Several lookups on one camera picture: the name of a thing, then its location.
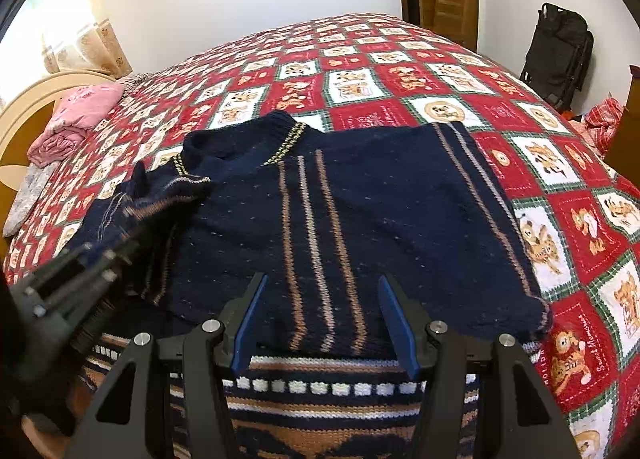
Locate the cream wooden headboard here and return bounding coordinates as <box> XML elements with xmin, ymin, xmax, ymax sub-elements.
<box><xmin>0</xmin><ymin>69</ymin><xmax>118</xmax><ymax>190</ymax></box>

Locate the brown wooden furniture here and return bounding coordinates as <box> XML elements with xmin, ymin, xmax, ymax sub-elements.
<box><xmin>602</xmin><ymin>64</ymin><xmax>640</xmax><ymax>170</ymax></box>

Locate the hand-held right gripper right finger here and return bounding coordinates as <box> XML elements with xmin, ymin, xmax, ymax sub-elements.
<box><xmin>377</xmin><ymin>275</ymin><xmax>583</xmax><ymax>459</ymax></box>

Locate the navy striped knitted sweater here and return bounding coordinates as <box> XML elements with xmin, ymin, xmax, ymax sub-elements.
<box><xmin>62</xmin><ymin>111</ymin><xmax>553</xmax><ymax>360</ymax></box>

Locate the grey pillow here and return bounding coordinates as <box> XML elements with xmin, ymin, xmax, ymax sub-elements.
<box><xmin>2</xmin><ymin>161</ymin><xmax>61</xmax><ymax>239</ymax></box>

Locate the red plaid cloth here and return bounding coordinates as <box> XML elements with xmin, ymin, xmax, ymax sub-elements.
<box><xmin>582</xmin><ymin>96</ymin><xmax>626</xmax><ymax>147</ymax></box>

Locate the window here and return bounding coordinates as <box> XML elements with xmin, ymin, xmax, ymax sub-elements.
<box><xmin>15</xmin><ymin>0</ymin><xmax>96</xmax><ymax>74</ymax></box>

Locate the black bag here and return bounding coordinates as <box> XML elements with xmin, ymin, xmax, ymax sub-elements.
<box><xmin>520</xmin><ymin>3</ymin><xmax>596</xmax><ymax>112</ymax></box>

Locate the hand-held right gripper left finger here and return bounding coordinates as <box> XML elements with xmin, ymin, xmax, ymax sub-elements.
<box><xmin>62</xmin><ymin>273</ymin><xmax>271</xmax><ymax>459</ymax></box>

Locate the navy brown patterned knitted sweater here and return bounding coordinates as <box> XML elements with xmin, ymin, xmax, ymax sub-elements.
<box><xmin>20</xmin><ymin>324</ymin><xmax>481</xmax><ymax>459</ymax></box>

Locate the red printed patchwork quilt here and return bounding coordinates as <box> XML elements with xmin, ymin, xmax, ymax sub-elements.
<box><xmin>2</xmin><ymin>13</ymin><xmax>640</xmax><ymax>459</ymax></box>

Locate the wooden chair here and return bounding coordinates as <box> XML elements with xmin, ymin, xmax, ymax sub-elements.
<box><xmin>432</xmin><ymin>0</ymin><xmax>471</xmax><ymax>47</ymax></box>

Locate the pink folded blanket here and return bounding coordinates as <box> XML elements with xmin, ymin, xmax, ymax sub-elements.
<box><xmin>27</xmin><ymin>83</ymin><xmax>126</xmax><ymax>164</ymax></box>

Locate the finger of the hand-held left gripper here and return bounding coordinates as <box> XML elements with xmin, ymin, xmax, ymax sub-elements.
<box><xmin>20</xmin><ymin>238</ymin><xmax>157</xmax><ymax>326</ymax></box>
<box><xmin>12</xmin><ymin>223</ymin><xmax>152</xmax><ymax>303</ymax></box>

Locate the beige patterned curtain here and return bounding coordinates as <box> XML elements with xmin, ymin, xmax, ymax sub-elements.
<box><xmin>30</xmin><ymin>0</ymin><xmax>133</xmax><ymax>80</ymax></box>

